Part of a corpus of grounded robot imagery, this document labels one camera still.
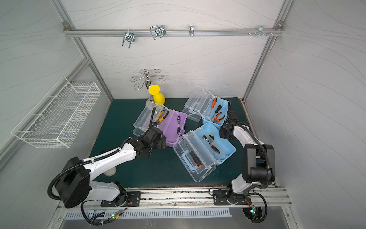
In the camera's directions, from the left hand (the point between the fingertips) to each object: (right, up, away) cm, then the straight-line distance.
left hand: (157, 139), depth 85 cm
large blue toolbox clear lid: (+18, -1, -4) cm, 19 cm away
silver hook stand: (-8, +39, +8) cm, 41 cm away
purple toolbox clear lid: (-14, +9, +16) cm, 23 cm away
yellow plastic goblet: (-1, +27, +12) cm, 29 cm away
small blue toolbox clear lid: (+25, +20, +16) cm, 36 cm away
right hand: (+44, +2, +7) cm, 44 cm away
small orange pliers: (+40, +12, +22) cm, 48 cm away
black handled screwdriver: (+44, +20, +28) cm, 56 cm away
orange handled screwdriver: (+40, +25, +22) cm, 52 cm away
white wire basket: (-46, +12, -18) cm, 51 cm away
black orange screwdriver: (+23, -8, -11) cm, 27 cm away
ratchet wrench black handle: (+30, +1, +3) cm, 30 cm away
